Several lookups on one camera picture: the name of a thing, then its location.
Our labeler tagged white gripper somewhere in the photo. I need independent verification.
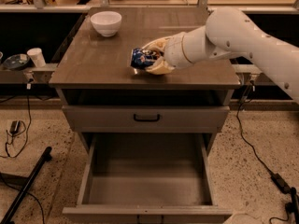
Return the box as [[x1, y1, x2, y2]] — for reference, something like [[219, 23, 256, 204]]
[[142, 32, 192, 75]]

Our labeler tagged blue pepsi can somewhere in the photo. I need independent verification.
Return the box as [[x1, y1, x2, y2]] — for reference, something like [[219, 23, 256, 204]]
[[131, 48, 161, 70]]

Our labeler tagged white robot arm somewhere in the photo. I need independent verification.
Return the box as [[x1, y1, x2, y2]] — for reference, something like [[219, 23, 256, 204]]
[[146, 7, 299, 103]]

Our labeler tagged grey drawer cabinet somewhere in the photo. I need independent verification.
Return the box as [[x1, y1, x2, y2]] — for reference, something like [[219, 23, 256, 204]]
[[50, 7, 239, 224]]

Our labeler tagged closed top drawer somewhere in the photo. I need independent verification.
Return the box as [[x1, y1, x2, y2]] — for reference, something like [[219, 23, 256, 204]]
[[63, 105, 229, 133]]

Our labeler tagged open middle drawer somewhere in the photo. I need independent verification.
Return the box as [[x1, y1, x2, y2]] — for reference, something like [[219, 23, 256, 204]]
[[63, 133, 232, 224]]

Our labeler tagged white ceramic bowl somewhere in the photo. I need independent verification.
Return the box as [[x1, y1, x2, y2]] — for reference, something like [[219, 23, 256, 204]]
[[91, 11, 122, 37]]

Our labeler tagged grey right side shelf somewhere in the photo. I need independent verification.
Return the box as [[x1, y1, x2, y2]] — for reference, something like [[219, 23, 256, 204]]
[[232, 64, 276, 86]]

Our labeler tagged grey shelf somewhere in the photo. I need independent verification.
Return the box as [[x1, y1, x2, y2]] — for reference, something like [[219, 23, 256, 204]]
[[232, 64, 276, 86], [0, 63, 58, 84]]

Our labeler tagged grey left side shelf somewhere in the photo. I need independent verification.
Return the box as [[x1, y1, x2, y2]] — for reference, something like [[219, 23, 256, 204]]
[[0, 63, 58, 84]]

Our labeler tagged white paper cup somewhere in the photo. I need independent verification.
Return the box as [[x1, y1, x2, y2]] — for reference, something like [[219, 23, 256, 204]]
[[27, 48, 46, 67]]

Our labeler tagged dark blue plate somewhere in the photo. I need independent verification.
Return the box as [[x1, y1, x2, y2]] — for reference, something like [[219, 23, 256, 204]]
[[3, 54, 30, 70]]

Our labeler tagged black left power adapter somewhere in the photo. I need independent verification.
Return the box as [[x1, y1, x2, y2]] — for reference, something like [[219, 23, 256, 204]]
[[9, 120, 20, 134]]

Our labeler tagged black power adapter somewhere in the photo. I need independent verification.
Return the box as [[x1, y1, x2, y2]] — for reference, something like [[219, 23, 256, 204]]
[[271, 174, 291, 194], [9, 120, 20, 134]]

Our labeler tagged black right power adapter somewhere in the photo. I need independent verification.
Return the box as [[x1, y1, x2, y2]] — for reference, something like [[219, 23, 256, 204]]
[[271, 174, 291, 194]]

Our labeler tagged black tripod leg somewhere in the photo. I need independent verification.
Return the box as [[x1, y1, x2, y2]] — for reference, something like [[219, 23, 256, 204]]
[[1, 147, 52, 224]]

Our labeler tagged black drawer handle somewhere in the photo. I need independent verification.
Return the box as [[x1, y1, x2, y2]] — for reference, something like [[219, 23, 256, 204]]
[[133, 114, 161, 122]]

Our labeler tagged black right floor cable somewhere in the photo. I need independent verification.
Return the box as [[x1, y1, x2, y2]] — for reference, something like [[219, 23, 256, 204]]
[[235, 84, 275, 175]]

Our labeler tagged black floor cable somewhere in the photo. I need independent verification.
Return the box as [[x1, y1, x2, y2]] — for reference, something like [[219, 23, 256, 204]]
[[0, 83, 33, 160], [235, 84, 275, 175]]

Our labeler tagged black left floor cable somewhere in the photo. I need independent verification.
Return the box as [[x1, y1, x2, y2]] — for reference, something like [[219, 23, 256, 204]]
[[0, 83, 33, 160]]

